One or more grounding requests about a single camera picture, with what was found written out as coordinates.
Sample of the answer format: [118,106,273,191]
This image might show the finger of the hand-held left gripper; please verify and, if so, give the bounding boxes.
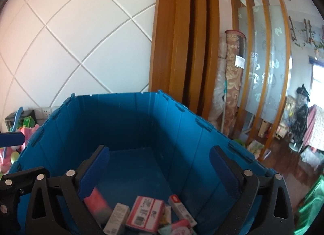
[0,166,50,226]
[0,131,25,148]

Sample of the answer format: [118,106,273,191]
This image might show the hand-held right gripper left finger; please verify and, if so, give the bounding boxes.
[25,145,110,235]

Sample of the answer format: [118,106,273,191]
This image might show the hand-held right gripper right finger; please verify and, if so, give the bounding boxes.
[210,145,296,235]

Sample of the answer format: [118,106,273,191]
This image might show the pink soft pack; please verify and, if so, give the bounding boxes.
[83,188,113,226]

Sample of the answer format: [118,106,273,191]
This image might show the white carton box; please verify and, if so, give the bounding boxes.
[103,202,130,235]

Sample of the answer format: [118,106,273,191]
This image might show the red and white box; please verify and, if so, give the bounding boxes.
[168,194,198,228]

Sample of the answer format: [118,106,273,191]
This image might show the pink white barcode box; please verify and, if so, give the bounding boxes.
[125,196,165,233]

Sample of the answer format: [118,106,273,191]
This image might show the pink pad pack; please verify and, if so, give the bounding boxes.
[172,219,198,235]

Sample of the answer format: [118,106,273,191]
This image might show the blue plastic folding crate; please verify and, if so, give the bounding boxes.
[10,89,277,235]

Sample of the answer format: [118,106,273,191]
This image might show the yellow small pack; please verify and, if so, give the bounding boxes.
[159,205,173,226]

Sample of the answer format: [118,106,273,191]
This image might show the light green pad pack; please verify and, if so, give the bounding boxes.
[158,225,178,235]

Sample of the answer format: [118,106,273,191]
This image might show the black box with gold print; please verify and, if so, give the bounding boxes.
[4,110,36,133]

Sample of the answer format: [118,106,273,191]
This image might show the blue plastic curved tool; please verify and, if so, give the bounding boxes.
[10,107,25,133]

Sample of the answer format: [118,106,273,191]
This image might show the bright green box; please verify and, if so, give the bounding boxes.
[22,116,36,128]

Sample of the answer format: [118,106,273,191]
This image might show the rolled patterned carpet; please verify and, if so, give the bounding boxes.
[222,29,247,141]

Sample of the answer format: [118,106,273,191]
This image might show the plastic-wrapped roll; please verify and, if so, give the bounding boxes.
[208,35,227,127]

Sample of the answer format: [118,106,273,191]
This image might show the green garment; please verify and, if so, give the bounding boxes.
[296,174,324,235]

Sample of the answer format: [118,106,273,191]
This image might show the black garment on stand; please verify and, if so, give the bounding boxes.
[291,83,312,146]

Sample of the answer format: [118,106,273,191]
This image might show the pink hanging cloth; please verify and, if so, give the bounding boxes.
[304,105,324,152]

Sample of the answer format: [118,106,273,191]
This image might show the frosted glass partition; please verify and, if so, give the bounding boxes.
[227,0,292,163]

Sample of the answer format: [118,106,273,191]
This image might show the window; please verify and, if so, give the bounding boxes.
[311,57,324,87]

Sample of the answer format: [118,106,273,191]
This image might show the white wall socket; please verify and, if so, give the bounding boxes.
[34,107,63,118]

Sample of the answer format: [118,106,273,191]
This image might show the wooden door frame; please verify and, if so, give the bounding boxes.
[149,0,220,122]

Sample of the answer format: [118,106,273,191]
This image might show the wall vine decoration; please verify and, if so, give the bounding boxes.
[289,16,324,51]

